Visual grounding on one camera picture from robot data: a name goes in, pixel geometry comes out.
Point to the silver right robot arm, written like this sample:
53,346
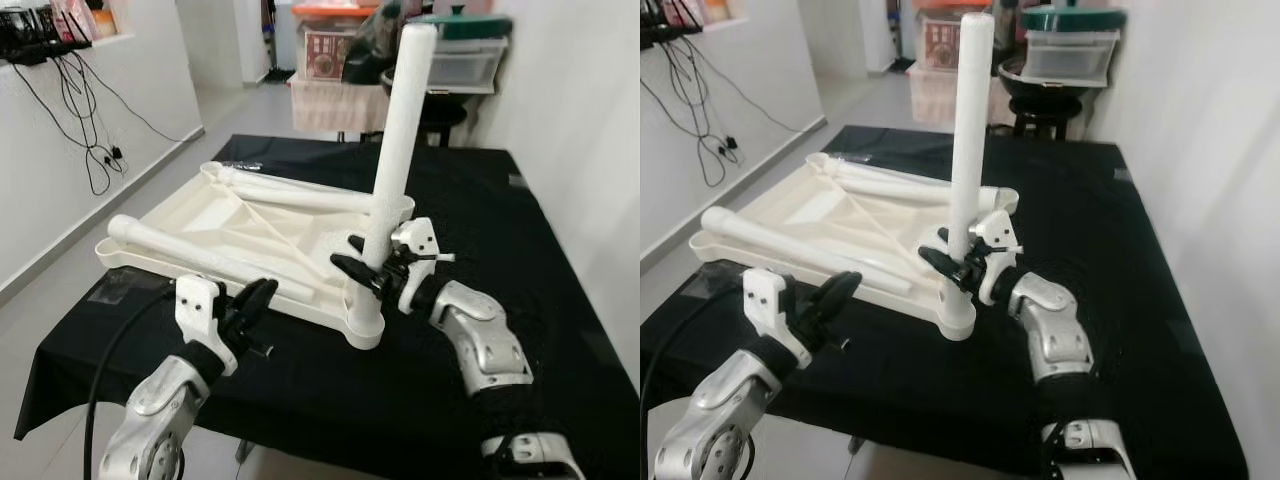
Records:
1050,320
480,330

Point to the red printed carton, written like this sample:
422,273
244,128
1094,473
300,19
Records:
942,45
328,55

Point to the upright vacuum cleaner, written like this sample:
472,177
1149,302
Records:
900,62
275,70

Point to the clear plastic storage box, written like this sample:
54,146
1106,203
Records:
470,65
1075,58

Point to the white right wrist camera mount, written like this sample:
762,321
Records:
412,238
995,230

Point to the black tablecloth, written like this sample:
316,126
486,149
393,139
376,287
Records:
950,400
380,400

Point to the black bag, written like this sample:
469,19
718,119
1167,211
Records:
370,55

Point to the green lid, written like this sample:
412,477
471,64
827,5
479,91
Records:
470,25
1075,18

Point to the black power strip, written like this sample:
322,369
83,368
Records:
40,48
665,30

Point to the grey metal table leg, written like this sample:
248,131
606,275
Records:
244,450
855,445

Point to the beige cloth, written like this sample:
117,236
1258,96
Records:
335,105
930,95

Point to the black power adapter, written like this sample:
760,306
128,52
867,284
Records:
117,153
730,144

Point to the black wok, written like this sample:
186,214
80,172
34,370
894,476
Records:
445,92
1040,82

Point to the white plastic children table top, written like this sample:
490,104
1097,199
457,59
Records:
240,225
830,215

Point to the orange shelf packet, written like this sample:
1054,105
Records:
100,18
720,10

